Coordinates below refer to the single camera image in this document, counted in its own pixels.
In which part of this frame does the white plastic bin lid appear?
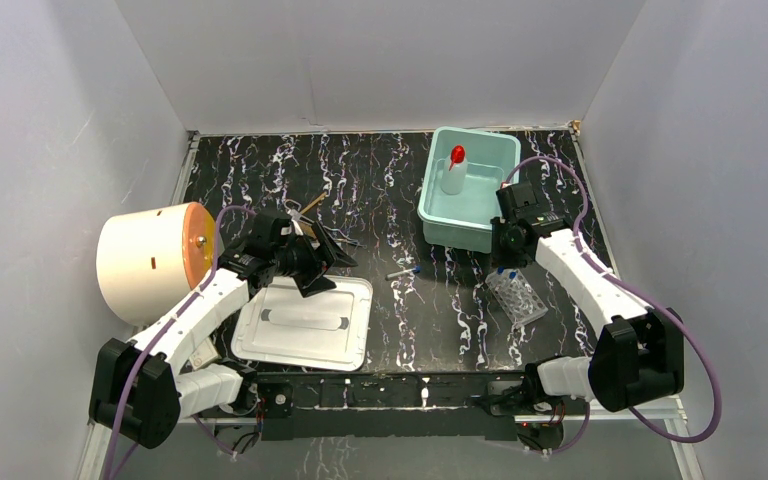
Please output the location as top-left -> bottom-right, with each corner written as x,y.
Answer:
230,276 -> 373,371

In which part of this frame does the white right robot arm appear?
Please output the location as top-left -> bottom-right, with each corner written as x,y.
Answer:
491,215 -> 684,414

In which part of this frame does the clear test tube rack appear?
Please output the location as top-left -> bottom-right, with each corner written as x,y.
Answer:
485,268 -> 548,328

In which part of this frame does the white red-capped wash bottle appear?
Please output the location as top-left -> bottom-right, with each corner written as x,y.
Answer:
440,145 -> 468,195

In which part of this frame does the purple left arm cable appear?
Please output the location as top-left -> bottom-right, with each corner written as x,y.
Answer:
102,203 -> 257,480

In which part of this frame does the blue-capped test tube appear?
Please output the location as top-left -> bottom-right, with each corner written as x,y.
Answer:
385,265 -> 421,281

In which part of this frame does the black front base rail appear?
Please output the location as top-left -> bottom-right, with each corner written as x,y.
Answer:
251,370 -> 567,444

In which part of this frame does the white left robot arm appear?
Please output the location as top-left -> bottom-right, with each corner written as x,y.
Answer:
88,209 -> 358,449

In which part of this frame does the cream cylindrical centrifuge drum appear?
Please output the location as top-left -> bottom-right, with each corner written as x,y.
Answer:
96,202 -> 215,327

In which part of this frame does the small white labelled box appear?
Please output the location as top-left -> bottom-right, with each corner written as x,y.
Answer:
189,338 -> 221,370

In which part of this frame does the light teal plastic bin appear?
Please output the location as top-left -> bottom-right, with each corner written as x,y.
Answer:
417,127 -> 521,254

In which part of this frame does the wooden-handled test tube brush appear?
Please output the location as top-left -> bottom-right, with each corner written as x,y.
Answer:
298,192 -> 327,216

